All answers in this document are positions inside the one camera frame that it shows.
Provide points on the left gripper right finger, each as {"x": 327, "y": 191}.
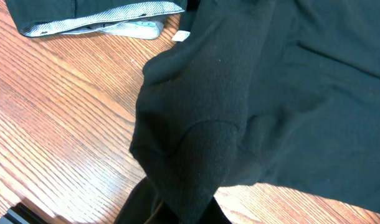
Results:
{"x": 213, "y": 214}

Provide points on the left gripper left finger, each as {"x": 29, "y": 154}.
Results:
{"x": 142, "y": 206}

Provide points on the black t-shirt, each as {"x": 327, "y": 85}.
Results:
{"x": 279, "y": 92}

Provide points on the folded black clothes stack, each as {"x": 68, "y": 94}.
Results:
{"x": 40, "y": 18}

